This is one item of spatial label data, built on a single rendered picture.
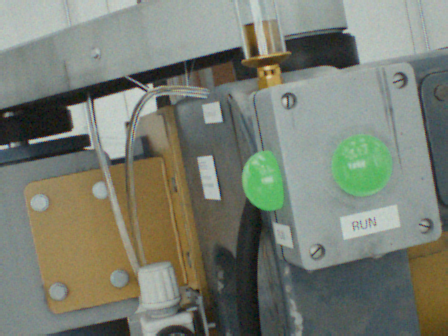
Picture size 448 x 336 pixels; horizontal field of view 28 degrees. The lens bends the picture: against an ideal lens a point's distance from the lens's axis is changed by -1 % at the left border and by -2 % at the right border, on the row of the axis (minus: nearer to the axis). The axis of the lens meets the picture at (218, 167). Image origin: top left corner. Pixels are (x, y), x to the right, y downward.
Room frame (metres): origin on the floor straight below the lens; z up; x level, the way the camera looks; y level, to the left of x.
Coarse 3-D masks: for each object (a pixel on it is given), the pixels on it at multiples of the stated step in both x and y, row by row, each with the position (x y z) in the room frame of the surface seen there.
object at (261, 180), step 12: (252, 156) 0.44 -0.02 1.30; (264, 156) 0.43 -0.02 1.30; (252, 168) 0.43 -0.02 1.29; (264, 168) 0.43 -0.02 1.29; (276, 168) 0.43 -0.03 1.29; (252, 180) 0.43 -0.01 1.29; (264, 180) 0.43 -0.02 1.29; (276, 180) 0.43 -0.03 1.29; (252, 192) 0.43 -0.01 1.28; (264, 192) 0.43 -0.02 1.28; (276, 192) 0.43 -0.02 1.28; (264, 204) 0.43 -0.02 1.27; (276, 204) 0.43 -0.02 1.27
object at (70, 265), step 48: (0, 192) 0.82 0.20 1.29; (48, 192) 0.82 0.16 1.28; (96, 192) 0.82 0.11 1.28; (144, 192) 0.83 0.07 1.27; (0, 240) 0.82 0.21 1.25; (48, 240) 0.82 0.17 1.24; (96, 240) 0.82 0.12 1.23; (144, 240) 0.83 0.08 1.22; (0, 288) 0.81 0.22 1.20; (48, 288) 0.81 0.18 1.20; (96, 288) 0.82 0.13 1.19
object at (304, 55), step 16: (288, 48) 0.59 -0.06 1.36; (304, 48) 0.59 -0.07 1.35; (320, 48) 0.59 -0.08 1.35; (336, 48) 0.60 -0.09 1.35; (352, 48) 0.61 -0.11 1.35; (240, 64) 0.62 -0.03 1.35; (288, 64) 0.59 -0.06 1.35; (304, 64) 0.59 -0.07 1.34; (320, 64) 0.59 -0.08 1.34; (336, 64) 0.60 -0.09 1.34; (352, 64) 0.61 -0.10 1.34; (240, 80) 0.62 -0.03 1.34
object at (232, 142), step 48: (192, 96) 0.63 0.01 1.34; (240, 96) 0.50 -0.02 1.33; (432, 96) 0.49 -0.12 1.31; (192, 144) 0.65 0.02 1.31; (240, 144) 0.50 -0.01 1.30; (432, 144) 0.49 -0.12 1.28; (192, 192) 0.68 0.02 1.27; (240, 192) 0.52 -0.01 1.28; (288, 288) 0.47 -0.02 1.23; (336, 288) 0.47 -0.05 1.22; (384, 288) 0.48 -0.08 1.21
